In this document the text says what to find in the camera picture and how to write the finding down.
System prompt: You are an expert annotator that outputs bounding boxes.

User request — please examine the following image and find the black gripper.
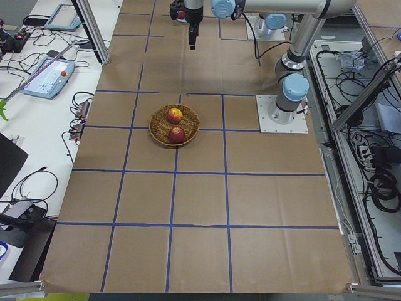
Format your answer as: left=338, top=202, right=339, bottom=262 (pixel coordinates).
left=169, top=0, right=203, bottom=50

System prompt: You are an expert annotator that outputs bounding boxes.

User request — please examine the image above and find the yellow-red apple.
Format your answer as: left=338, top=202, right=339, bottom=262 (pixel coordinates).
left=167, top=108, right=183, bottom=124

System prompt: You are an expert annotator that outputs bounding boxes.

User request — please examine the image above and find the woven wicker basket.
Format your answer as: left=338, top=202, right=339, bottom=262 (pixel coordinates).
left=148, top=103, right=200, bottom=148

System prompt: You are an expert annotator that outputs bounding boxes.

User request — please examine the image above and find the dark red apple in basket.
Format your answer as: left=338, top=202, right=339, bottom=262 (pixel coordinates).
left=168, top=126, right=185, bottom=144

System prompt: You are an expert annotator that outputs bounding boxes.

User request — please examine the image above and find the blue teach pendant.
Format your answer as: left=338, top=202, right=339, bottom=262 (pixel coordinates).
left=44, top=4, right=81, bottom=31
left=21, top=58, right=75, bottom=99

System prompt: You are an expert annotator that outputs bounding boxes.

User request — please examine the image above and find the grabber stick with green tip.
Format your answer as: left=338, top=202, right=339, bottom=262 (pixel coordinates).
left=1, top=41, right=79, bottom=121

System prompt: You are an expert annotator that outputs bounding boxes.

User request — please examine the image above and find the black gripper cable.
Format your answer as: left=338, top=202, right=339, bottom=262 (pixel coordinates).
left=241, top=12, right=263, bottom=60

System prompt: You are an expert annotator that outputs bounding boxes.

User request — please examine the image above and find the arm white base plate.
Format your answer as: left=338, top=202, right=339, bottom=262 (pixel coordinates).
left=246, top=13, right=286, bottom=42
left=256, top=95, right=309, bottom=134

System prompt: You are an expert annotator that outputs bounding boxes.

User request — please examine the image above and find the aluminium frame post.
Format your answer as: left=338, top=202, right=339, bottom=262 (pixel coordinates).
left=71, top=0, right=110, bottom=66

